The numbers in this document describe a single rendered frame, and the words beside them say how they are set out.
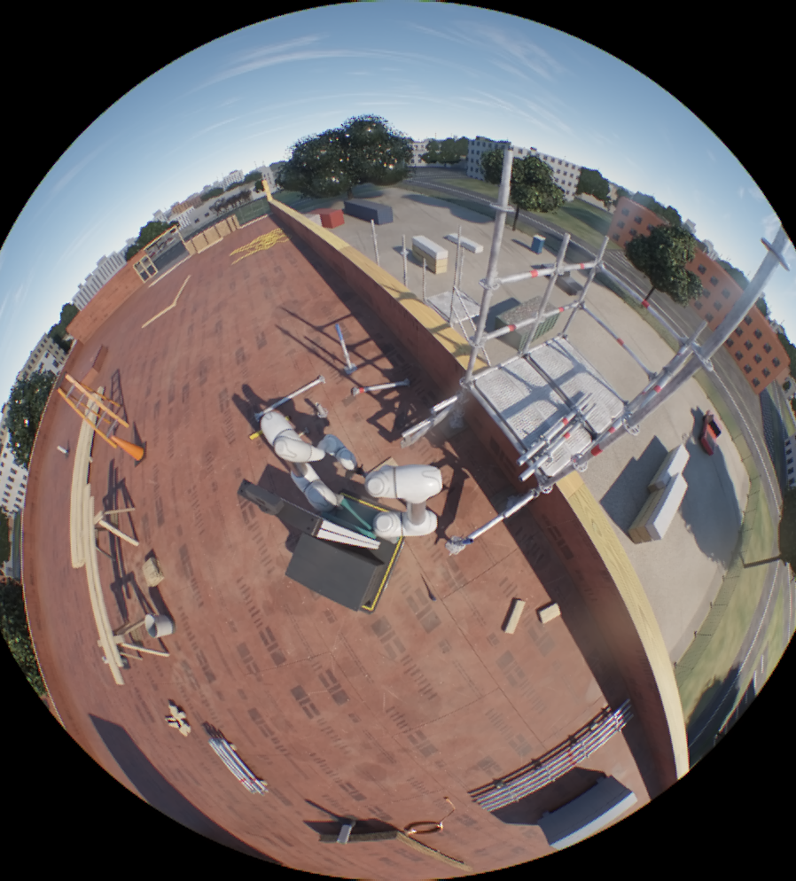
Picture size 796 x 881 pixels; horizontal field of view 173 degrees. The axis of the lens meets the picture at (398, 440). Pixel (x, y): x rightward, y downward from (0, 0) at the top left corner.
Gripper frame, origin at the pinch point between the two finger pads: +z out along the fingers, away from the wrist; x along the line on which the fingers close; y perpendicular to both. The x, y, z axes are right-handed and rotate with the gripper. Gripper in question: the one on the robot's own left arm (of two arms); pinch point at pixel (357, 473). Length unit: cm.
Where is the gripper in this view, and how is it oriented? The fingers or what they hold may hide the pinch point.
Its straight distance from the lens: 201.7
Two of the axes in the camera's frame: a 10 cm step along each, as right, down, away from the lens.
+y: 3.6, -8.6, 3.7
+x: -9.3, -3.0, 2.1
